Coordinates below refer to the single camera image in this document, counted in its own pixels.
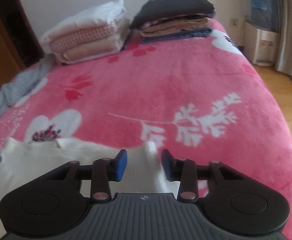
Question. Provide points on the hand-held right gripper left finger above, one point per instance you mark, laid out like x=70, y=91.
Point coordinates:
x=121, y=165

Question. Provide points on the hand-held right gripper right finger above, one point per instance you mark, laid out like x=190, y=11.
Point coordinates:
x=166, y=165

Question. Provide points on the white fuzzy sweater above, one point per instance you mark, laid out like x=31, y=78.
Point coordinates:
x=35, y=160

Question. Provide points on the folded pink beige clothes stack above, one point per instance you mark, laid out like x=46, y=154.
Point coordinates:
x=80, y=36
x=85, y=15
x=93, y=48

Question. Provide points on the grey knit garment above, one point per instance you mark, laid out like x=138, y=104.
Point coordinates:
x=13, y=92

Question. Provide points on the pink floral blanket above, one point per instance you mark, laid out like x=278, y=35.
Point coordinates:
x=161, y=87

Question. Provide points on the brown wooden door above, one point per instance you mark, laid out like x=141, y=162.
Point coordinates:
x=0, y=42

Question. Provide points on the blue folded garment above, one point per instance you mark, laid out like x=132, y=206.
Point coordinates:
x=176, y=35

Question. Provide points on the tan folded garment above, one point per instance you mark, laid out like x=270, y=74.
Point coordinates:
x=176, y=25

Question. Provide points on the white water dispenser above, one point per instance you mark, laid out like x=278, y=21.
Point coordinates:
x=259, y=45

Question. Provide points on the black folded garment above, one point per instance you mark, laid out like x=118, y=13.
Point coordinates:
x=176, y=7

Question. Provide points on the blue water bottle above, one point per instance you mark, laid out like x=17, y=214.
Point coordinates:
x=262, y=5

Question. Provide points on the wall outlet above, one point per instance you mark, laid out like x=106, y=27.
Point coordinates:
x=234, y=22

